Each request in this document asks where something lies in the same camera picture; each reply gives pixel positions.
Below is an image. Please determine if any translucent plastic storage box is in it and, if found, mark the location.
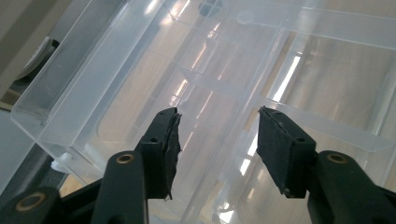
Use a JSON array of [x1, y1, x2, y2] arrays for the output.
[[10, 0, 396, 224]]

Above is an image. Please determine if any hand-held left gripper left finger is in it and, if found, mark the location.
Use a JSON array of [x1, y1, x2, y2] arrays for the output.
[[90, 106, 183, 224]]

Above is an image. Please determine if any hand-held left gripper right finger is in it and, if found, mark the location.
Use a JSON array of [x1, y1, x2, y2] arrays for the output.
[[256, 105, 396, 224]]

